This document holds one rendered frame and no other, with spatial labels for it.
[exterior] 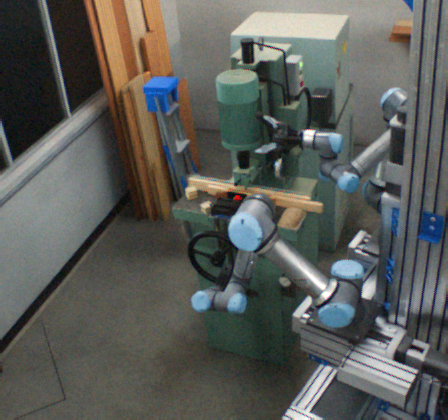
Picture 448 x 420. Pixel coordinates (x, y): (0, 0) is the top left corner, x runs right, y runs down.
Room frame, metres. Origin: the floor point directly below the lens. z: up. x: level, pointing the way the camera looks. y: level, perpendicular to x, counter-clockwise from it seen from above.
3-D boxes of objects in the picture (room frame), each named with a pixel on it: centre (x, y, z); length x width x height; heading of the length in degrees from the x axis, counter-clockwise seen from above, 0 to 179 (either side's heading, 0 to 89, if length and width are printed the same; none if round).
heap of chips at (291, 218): (2.16, -0.27, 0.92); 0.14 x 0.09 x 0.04; 153
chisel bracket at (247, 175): (2.37, -0.10, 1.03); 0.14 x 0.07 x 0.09; 153
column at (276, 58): (2.61, -0.22, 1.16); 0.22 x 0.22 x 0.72; 63
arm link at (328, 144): (2.06, -0.41, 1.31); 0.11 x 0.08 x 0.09; 63
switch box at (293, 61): (2.57, -0.36, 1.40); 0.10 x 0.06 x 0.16; 153
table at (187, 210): (2.26, -0.04, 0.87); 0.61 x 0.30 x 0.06; 63
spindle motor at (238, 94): (2.35, -0.09, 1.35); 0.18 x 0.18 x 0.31
